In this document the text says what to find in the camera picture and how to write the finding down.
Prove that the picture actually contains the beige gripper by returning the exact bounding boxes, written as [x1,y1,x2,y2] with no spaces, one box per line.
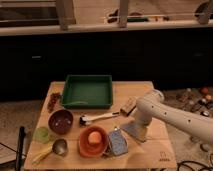
[133,121,148,142]

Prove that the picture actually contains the grey towel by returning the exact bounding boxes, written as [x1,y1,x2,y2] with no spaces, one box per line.
[120,121,137,140]

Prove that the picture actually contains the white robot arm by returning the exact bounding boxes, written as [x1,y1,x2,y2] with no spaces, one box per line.
[136,89,213,145]

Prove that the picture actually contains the green plastic tray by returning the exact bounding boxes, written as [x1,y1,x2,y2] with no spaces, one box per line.
[60,75,113,109]

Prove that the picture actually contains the wooden scrub brush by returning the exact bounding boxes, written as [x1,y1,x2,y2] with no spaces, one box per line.
[120,98,136,116]

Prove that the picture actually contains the orange egg-shaped ball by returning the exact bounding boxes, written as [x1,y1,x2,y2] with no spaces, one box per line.
[88,131,102,145]

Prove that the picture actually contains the orange plate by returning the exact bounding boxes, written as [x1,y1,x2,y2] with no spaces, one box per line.
[78,126,109,158]

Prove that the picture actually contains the wooden table board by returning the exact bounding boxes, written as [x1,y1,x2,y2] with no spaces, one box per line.
[24,81,176,171]

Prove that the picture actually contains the dark red bowl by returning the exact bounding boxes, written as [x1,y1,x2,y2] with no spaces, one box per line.
[48,110,73,135]

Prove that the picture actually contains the red grape bunch toy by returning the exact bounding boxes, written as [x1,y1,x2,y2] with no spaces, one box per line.
[47,92,61,113]

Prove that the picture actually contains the green plastic cup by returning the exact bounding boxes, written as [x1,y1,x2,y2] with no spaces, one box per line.
[34,127,50,143]

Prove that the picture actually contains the black pole stand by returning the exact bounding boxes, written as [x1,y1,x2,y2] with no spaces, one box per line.
[15,126,26,171]

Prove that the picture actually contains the metal yellow-handled measuring cup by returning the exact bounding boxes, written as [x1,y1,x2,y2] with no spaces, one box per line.
[32,139,68,163]

